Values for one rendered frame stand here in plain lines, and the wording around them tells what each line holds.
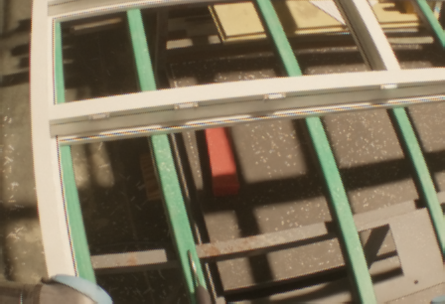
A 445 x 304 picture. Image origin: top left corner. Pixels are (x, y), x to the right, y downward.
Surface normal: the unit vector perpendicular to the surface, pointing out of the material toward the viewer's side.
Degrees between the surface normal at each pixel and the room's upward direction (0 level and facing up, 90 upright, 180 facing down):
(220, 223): 0
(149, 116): 90
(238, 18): 0
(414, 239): 0
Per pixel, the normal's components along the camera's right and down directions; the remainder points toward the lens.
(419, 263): 0.06, -0.63
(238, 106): 0.19, 0.76
